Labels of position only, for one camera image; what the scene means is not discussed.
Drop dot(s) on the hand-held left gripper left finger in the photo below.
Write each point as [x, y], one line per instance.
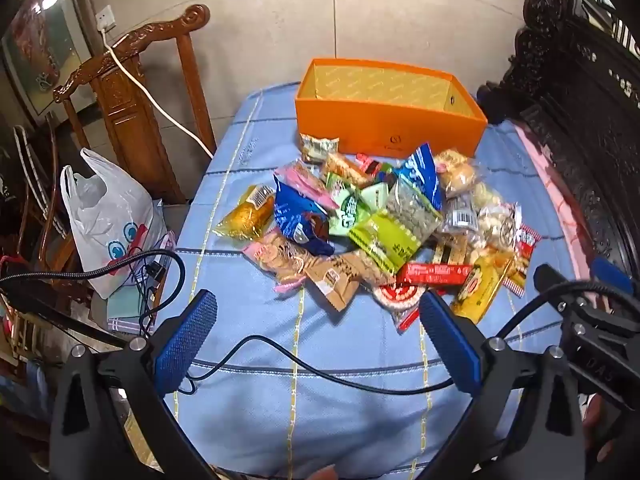
[185, 340]

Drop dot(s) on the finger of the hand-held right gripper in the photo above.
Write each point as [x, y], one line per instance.
[552, 282]
[612, 272]

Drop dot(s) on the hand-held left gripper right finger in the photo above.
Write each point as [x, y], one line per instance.
[450, 345]

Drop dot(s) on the clear bun packet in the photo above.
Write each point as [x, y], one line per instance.
[457, 174]

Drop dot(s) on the green white candy bag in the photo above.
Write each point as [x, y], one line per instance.
[347, 207]

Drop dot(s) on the pink snack packet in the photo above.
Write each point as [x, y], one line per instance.
[305, 182]

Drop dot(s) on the orange cracker packet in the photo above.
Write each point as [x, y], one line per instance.
[346, 167]

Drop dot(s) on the orange cardboard box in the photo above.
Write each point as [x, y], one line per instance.
[380, 125]

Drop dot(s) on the person's right hand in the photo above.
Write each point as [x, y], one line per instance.
[600, 427]

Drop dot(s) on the red white striped packet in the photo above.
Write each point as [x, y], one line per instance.
[525, 247]

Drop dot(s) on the yellow snack packet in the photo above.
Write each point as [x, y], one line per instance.
[481, 287]

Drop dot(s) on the round red white cracker packet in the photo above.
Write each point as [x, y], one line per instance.
[400, 296]

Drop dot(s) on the long red bar packet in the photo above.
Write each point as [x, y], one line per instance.
[435, 274]

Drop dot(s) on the pink cloth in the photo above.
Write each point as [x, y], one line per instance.
[552, 200]

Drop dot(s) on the clear bag of white puffs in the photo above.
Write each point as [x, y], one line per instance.
[495, 220]

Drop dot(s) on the clear packet with barcode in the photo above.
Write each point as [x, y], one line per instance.
[460, 216]

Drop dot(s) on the pink round biscuit bag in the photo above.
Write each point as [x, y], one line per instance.
[277, 257]

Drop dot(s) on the brown kraft paper packet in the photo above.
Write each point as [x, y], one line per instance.
[340, 275]

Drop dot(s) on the white plastic bag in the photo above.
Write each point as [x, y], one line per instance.
[107, 225]

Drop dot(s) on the yellow cake packet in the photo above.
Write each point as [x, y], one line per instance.
[247, 212]

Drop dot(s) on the blue plaid tablecloth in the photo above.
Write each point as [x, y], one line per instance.
[300, 425]

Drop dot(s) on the pale green triangular packet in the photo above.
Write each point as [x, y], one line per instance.
[377, 196]

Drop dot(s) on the dark carved wooden furniture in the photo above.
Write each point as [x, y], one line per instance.
[575, 110]

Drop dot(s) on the carved wooden chair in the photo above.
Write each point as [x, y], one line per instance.
[135, 120]

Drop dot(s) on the small green white packet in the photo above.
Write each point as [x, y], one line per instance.
[318, 147]

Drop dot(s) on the white wall socket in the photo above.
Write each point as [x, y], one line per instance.
[105, 17]

